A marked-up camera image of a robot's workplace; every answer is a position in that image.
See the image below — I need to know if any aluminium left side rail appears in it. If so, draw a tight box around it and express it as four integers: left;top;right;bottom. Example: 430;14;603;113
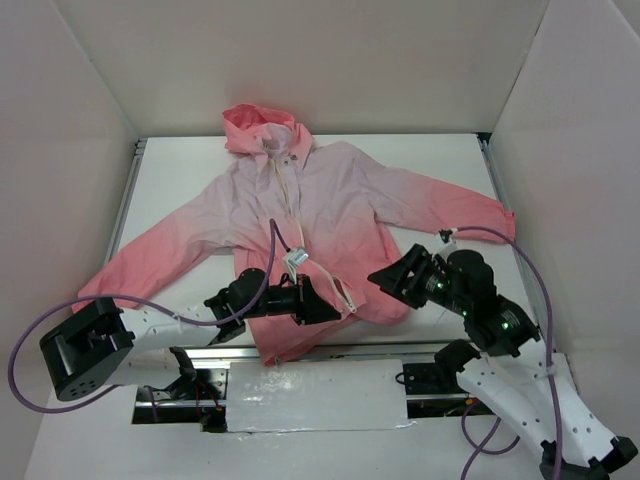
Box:
105;138;148;262

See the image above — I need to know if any aluminium right side rail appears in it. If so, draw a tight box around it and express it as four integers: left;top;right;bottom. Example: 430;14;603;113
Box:
475;132;554;355

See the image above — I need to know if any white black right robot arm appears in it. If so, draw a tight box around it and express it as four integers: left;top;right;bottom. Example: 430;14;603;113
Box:
368;245;638;479

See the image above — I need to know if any aluminium table edge rail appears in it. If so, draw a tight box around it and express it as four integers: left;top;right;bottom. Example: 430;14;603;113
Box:
134;342;451;374

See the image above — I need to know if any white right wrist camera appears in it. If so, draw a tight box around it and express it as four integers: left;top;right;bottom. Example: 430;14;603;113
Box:
435;228;458;259

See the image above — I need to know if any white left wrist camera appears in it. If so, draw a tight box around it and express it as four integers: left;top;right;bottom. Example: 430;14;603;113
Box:
283;247;309;284

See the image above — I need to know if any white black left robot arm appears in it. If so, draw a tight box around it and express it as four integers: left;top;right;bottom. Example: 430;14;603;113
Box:
40;268;340;402

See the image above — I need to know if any pink hooded zip jacket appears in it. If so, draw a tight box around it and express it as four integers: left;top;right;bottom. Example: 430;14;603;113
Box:
82;104;510;366

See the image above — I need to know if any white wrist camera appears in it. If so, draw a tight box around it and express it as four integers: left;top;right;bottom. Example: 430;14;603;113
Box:
435;228;458;259
283;247;309;284

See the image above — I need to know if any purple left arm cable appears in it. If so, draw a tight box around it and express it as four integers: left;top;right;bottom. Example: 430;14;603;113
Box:
8;218;294;426

